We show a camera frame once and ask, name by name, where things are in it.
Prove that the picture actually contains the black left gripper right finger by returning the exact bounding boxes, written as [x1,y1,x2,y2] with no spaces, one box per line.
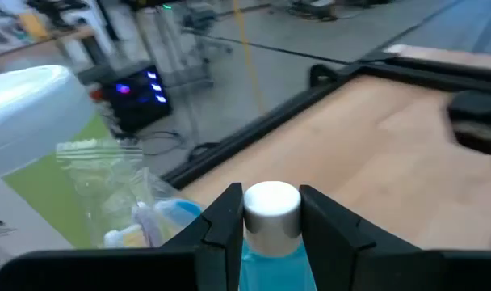
[300,184,491,291]

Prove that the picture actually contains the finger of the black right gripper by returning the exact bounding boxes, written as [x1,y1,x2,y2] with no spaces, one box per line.
[447,89,491,157]

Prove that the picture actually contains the orange white toothbrush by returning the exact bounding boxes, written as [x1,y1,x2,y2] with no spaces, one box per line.
[54,139,149,248]

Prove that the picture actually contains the blue white toothbrush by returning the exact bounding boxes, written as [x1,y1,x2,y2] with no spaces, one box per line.
[154,197,203,234]

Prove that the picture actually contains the grey metal cart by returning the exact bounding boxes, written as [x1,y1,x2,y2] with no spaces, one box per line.
[160,0,234,88]

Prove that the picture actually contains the purple white toothbrush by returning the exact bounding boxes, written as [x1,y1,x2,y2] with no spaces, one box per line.
[132,201,162,247]

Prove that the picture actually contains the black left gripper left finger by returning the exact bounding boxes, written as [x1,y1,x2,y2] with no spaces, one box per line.
[0,182,246,291]

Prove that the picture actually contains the teal mouthwash bottle white cap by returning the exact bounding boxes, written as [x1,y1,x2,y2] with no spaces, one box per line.
[237,180,318,291]

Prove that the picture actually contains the black computer blue lights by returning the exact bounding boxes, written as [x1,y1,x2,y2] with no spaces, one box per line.
[102,64,174,134]

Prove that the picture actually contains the white green wipes canister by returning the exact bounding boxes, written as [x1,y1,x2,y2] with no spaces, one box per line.
[0,64,124,250]

